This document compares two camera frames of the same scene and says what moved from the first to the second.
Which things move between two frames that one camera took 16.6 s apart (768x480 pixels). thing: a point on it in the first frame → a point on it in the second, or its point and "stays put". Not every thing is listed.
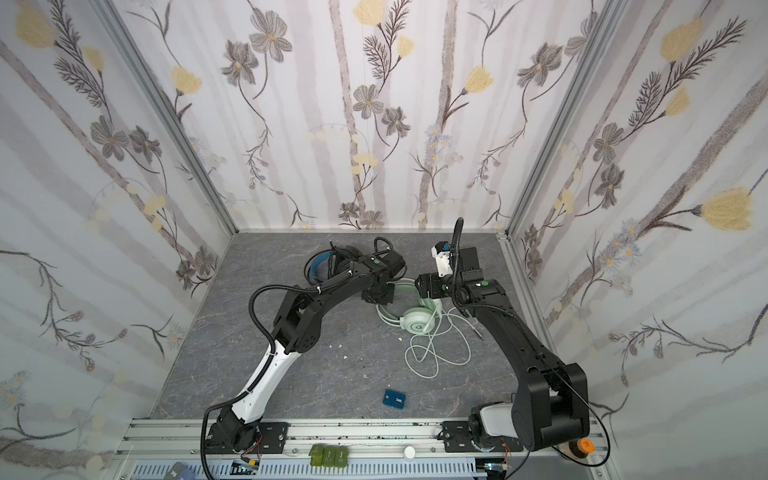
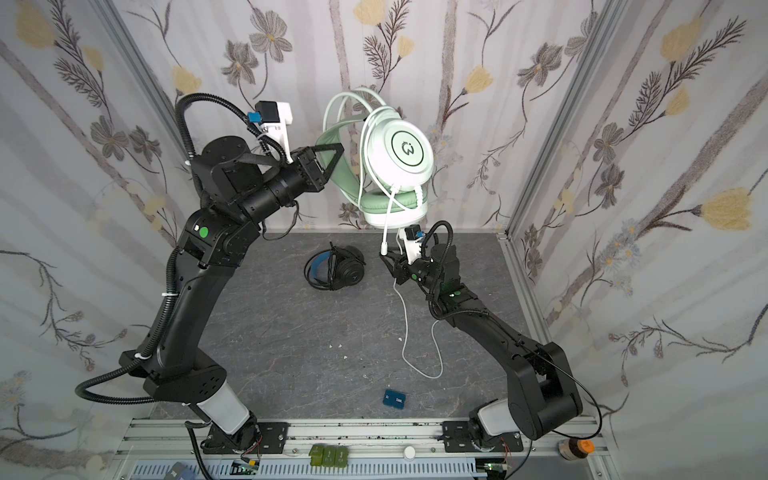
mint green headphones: [441, 335] → [380, 157]
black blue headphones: [326, 264] stays put
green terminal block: [329, 456] stays put
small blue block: [394, 398] stays put
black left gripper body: [381, 287] → [308, 169]
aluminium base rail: [175, 448] stays put
